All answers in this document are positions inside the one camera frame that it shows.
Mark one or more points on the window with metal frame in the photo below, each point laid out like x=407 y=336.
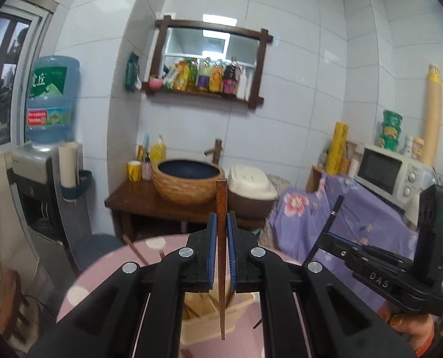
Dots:
x=22 y=27

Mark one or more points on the wooden framed wall mirror shelf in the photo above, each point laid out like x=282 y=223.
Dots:
x=185 y=51

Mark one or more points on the green packet on wall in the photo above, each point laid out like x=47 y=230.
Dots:
x=132 y=80

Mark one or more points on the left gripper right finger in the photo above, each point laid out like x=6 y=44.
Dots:
x=306 y=312

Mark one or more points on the pink small bottle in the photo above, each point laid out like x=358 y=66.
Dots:
x=146 y=167

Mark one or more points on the dark black chopstick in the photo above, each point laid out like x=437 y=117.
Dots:
x=326 y=228

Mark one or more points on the grey water dispenser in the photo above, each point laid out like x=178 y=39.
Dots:
x=52 y=220

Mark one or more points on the yellow soap bottle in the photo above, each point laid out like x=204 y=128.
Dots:
x=158 y=152

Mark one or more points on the yellow mug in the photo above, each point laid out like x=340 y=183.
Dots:
x=134 y=171

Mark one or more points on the green stacked noodle cups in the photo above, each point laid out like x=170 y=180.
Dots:
x=390 y=130

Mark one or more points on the yellow oil bottle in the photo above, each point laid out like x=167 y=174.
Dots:
x=216 y=77

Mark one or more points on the pink polka dot tablecloth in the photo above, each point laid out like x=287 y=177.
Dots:
x=137 y=311

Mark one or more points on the bamboo style faucet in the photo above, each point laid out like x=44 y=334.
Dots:
x=215 y=152

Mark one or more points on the right hand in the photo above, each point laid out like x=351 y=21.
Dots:
x=420 y=327

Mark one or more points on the white microwave oven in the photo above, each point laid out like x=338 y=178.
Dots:
x=393 y=177

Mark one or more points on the dark wooden side table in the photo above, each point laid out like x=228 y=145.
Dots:
x=139 y=212

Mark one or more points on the blue water jug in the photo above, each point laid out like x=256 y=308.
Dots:
x=51 y=100

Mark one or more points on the brown wooden chopstick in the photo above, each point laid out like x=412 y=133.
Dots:
x=130 y=244
x=221 y=196

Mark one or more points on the paper cup stack on dispenser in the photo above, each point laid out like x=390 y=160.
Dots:
x=68 y=164

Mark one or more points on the tall paper cup stack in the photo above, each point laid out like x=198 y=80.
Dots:
x=433 y=117

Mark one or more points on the woven basket sink bowl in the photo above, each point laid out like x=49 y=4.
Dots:
x=185 y=181

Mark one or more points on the cream plastic utensil holder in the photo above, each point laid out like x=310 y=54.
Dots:
x=201 y=316

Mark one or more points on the dark soy sauce bottle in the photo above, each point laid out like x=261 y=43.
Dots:
x=230 y=78

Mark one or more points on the white brown rice cooker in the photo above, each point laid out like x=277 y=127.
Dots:
x=250 y=193

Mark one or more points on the small wooden stool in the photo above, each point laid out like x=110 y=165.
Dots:
x=10 y=314

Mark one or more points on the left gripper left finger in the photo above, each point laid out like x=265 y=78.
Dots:
x=137 y=311

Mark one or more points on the yellow roll package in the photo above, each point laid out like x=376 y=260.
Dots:
x=336 y=150

